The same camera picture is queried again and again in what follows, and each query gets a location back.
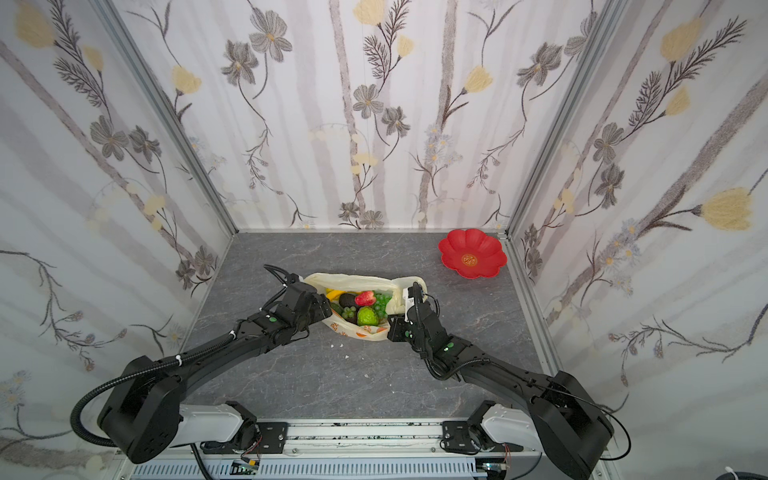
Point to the pale yellow printed plastic bag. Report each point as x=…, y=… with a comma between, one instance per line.
x=343, y=320

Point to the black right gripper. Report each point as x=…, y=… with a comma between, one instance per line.
x=410, y=315

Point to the red flower-shaped plastic plate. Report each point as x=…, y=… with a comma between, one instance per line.
x=472, y=253

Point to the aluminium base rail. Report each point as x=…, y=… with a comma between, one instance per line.
x=357, y=449

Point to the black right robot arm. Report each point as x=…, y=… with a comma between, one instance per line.
x=574, y=430

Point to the aluminium frame post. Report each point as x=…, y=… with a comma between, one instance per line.
x=162, y=106
x=595, y=47

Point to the bright green bumpy fake fruit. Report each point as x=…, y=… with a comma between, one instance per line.
x=367, y=317

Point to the red fake strawberry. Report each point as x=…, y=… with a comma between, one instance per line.
x=366, y=299

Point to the dark fake avocado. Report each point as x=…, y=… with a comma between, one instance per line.
x=347, y=300

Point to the aluminium frame post left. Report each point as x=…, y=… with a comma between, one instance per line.
x=162, y=106

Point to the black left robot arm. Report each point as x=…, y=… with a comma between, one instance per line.
x=146, y=410

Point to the aluminium frame post right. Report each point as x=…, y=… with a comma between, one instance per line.
x=595, y=47

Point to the yellow fake banana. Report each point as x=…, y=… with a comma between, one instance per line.
x=334, y=295

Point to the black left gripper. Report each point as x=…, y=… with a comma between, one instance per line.
x=320, y=306

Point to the green fake grape bunch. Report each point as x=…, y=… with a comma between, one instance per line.
x=380, y=305

